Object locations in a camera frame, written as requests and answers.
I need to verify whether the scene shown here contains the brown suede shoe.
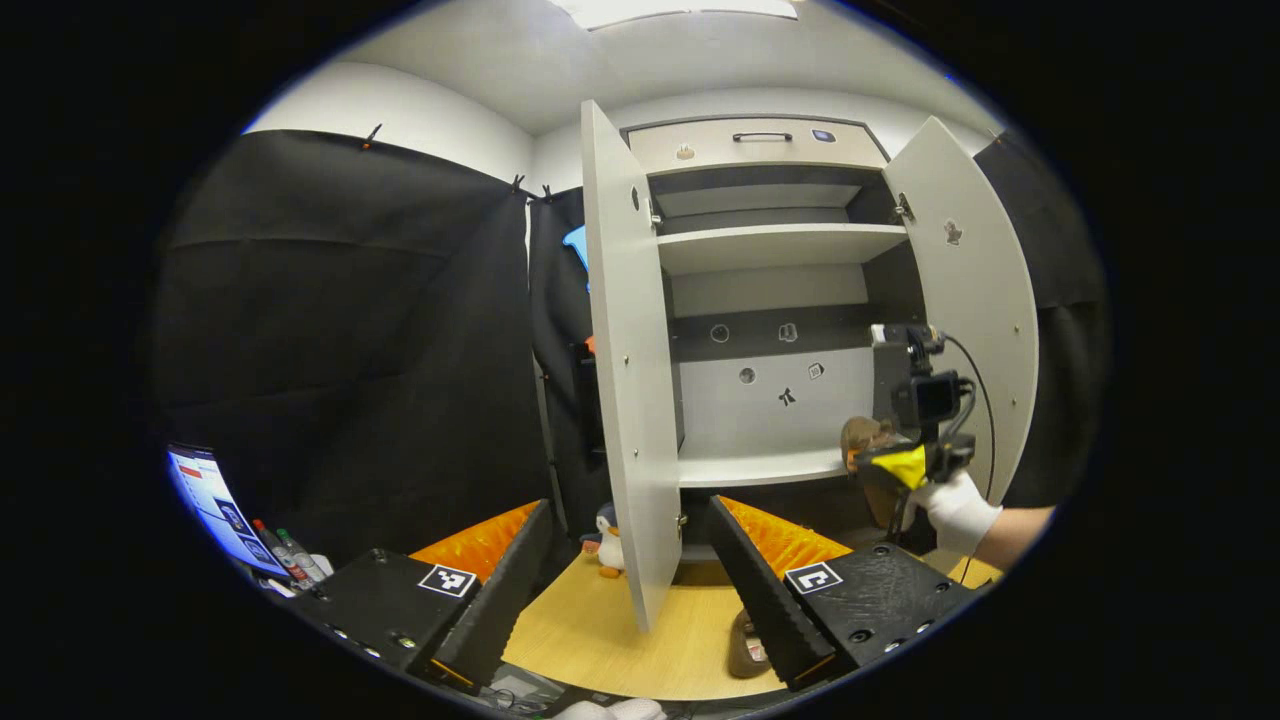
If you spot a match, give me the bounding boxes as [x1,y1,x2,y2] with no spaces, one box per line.
[727,608,773,681]
[840,415,907,529]

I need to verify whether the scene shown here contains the grey metal pole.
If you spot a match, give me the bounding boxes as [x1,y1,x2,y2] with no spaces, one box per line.
[533,355,573,536]

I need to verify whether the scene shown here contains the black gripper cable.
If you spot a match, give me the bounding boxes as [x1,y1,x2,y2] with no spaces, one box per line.
[943,334,999,501]

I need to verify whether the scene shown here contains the ceiling light panel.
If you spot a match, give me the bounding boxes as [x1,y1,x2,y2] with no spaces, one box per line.
[548,0,801,31]

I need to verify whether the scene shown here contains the penguin plush toy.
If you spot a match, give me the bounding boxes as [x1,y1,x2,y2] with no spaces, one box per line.
[581,502,629,580]

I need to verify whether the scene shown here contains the green capped bottle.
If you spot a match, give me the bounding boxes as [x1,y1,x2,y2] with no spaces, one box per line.
[277,528,326,583]

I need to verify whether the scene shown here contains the grey cabinet door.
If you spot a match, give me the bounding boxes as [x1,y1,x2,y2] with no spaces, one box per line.
[580,98,686,634]
[885,116,1041,508]

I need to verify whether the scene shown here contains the red capped bottle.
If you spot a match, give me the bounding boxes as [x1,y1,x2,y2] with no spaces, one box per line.
[252,518,306,586]

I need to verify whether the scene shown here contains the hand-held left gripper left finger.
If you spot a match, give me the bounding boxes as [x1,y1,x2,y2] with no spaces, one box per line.
[288,498,554,695]

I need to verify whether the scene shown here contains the black backdrop cloth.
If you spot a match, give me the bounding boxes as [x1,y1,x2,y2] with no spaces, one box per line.
[150,128,1111,571]

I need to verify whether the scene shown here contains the computer monitor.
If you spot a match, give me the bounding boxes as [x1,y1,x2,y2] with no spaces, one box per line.
[166,444,293,581]

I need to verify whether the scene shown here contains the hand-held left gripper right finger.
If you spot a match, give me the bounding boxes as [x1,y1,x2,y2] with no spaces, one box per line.
[706,495,981,694]

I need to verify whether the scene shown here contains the grey shoe cabinet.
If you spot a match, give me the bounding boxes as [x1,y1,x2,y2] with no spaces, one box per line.
[622,113,926,561]

